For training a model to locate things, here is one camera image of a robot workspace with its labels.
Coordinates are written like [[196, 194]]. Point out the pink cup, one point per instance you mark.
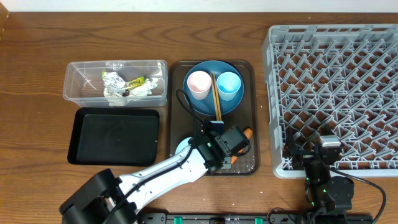
[[199, 84]]

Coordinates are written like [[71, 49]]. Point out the clear plastic bin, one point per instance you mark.
[[84, 85]]

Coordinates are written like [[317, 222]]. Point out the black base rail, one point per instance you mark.
[[163, 218]]

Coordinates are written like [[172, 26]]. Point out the light blue bowl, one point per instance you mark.
[[182, 145]]

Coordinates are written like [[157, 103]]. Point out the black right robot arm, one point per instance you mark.
[[330, 196]]

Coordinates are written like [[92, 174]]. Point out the dark blue plate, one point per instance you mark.
[[206, 105]]

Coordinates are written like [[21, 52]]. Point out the black plastic tray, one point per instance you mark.
[[114, 137]]

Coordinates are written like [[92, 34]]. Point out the foil snack wrapper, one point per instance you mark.
[[115, 85]]

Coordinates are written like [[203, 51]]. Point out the brown serving tray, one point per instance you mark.
[[180, 123]]

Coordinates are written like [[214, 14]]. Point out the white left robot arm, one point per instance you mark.
[[105, 198]]

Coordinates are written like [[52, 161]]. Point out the white tissue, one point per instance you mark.
[[114, 99], [141, 86]]

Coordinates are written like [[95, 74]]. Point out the light blue cup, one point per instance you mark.
[[228, 84]]

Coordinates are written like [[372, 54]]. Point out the orange carrot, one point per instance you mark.
[[248, 134]]

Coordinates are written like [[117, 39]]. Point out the wooden chopstick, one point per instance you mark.
[[215, 99], [218, 99]]

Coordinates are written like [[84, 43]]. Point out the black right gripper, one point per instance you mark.
[[291, 150]]

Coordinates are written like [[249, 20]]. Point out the grey dishwasher rack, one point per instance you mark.
[[339, 76]]

